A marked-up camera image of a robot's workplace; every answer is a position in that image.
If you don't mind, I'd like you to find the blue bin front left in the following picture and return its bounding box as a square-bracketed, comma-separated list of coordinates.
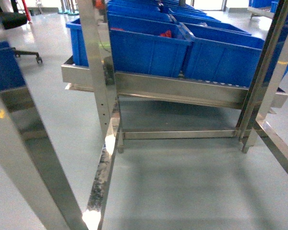
[66, 13, 192, 78]

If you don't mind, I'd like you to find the blue bin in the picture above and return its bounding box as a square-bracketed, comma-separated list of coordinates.
[66, 13, 192, 78]
[182, 23, 264, 88]

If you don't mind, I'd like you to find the black office chair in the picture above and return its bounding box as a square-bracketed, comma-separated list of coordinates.
[0, 0, 43, 65]

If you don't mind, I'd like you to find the steel roller rack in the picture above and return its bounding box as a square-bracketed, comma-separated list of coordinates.
[61, 0, 288, 152]

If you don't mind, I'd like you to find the blue bin front right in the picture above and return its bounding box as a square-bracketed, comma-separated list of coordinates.
[182, 23, 264, 88]

